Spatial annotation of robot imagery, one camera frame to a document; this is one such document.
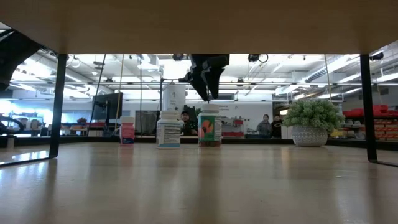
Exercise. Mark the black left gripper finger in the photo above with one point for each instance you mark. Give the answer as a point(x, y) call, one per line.
point(216, 71)
point(199, 74)

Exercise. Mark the green label orange-print bottle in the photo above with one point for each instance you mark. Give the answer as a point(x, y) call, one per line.
point(210, 127)

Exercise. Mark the white bottle blue-band label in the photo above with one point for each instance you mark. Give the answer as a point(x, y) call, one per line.
point(168, 130)

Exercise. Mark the pink bottle white cap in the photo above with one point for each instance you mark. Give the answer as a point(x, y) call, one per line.
point(127, 132)

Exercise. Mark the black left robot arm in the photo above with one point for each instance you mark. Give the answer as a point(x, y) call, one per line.
point(15, 56)

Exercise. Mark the wooden shelf riser black legs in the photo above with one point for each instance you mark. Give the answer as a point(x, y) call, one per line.
point(199, 25)

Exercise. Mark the white cylinder tank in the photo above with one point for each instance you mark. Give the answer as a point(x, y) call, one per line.
point(174, 96)

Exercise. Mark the person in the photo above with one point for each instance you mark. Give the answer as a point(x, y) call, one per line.
point(264, 127)
point(276, 127)
point(188, 124)

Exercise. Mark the black monitor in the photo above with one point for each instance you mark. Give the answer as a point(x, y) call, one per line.
point(107, 105)

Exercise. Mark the green plant white pot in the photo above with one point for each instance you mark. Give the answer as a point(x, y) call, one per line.
point(311, 118)

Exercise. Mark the black ceiling device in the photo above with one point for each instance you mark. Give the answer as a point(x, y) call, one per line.
point(377, 56)

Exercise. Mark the red bin shelving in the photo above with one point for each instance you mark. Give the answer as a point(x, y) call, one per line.
point(388, 130)

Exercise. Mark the black ceiling dome camera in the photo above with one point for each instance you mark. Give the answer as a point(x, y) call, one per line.
point(178, 57)

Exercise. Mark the black table edge rail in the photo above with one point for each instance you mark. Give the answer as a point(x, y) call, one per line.
point(146, 140)

